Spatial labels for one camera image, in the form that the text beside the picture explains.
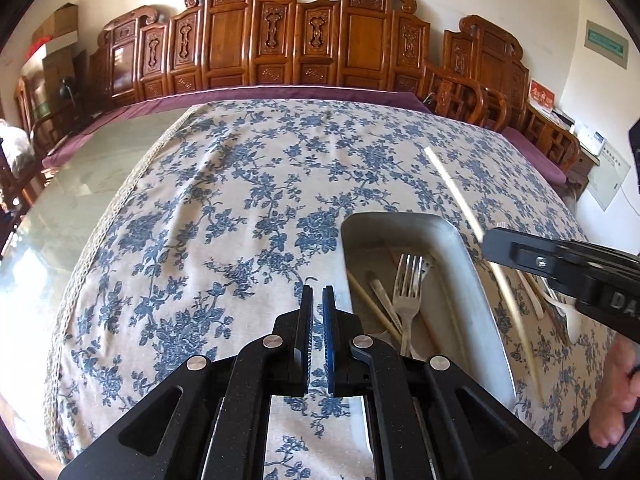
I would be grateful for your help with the red desk calendar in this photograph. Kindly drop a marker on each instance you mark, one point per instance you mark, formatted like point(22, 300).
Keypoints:
point(542, 95)

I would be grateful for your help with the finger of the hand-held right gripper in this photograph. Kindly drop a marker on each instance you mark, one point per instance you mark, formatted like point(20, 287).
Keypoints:
point(530, 260)

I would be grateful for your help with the wooden side table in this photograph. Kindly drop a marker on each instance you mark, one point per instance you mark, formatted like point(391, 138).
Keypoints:
point(585, 165)

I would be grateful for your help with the rectangular metal tin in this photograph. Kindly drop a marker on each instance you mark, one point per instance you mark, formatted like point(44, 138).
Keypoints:
point(465, 280)

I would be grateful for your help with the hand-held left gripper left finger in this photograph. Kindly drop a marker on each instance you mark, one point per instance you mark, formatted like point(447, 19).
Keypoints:
point(306, 325)

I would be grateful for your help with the white wall panel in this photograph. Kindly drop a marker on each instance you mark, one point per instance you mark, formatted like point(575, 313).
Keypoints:
point(610, 177)

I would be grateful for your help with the white box device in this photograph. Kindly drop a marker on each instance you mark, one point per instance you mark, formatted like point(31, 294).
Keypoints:
point(592, 141)

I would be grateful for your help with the cardboard boxes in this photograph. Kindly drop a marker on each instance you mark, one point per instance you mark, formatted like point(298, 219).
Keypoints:
point(57, 22)

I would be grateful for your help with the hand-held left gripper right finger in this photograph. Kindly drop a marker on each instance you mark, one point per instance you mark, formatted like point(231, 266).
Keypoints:
point(329, 330)

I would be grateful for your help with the blue floral tablecloth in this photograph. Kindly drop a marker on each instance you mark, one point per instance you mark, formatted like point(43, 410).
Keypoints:
point(225, 200)

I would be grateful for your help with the purple armchair cushion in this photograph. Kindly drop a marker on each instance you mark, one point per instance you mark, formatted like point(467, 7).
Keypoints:
point(535, 155)

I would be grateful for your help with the carved wooden armchair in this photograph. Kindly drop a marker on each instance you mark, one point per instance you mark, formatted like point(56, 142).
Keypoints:
point(490, 65)

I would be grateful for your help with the silver flat box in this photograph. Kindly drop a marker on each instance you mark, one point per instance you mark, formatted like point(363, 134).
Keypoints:
point(50, 52)

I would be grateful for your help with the person's right hand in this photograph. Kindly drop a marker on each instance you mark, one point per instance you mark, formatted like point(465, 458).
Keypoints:
point(612, 390)

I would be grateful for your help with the red fabric item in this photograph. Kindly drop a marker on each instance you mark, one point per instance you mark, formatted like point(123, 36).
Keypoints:
point(37, 46)

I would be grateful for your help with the black desk lamp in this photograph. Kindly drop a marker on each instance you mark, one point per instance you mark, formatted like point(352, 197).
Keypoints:
point(67, 91)

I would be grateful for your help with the wall box with green window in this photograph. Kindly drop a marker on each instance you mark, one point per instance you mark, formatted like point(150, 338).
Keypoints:
point(606, 42)

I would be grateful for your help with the clear plastic bag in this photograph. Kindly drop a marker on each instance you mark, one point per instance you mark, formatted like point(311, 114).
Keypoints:
point(12, 147)

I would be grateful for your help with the white spoon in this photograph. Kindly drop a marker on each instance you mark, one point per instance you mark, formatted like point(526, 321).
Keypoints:
point(567, 317)

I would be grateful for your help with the dark wooden chair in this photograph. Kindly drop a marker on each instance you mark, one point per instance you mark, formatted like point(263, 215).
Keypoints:
point(30, 110)

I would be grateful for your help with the carved wooden sofa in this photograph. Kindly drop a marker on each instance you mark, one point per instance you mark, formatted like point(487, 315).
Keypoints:
point(230, 35)

